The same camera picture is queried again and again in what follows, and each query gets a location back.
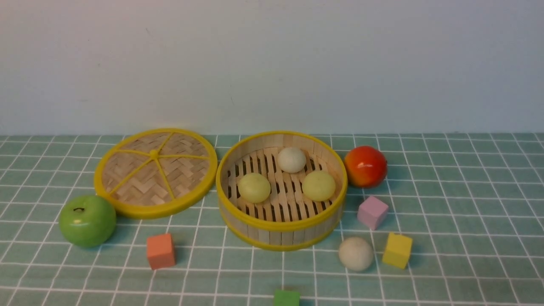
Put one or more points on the white bun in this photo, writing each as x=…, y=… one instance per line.
x=356, y=254
x=291, y=160

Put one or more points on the yellow-green bun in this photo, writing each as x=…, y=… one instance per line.
x=318, y=186
x=254, y=188

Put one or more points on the bamboo steamer tray yellow rim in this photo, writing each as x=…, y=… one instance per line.
x=287, y=220

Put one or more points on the woven bamboo steamer lid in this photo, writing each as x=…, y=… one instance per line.
x=156, y=173

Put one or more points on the red orange pomegranate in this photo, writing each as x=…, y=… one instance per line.
x=366, y=167

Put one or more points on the pink foam cube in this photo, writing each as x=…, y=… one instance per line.
x=372, y=212

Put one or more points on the green foam cube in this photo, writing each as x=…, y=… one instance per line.
x=286, y=298

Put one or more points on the orange foam cube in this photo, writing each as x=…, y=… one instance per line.
x=160, y=251

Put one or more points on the yellow foam cube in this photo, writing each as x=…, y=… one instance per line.
x=398, y=250

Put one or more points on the green apple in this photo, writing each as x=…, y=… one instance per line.
x=87, y=221

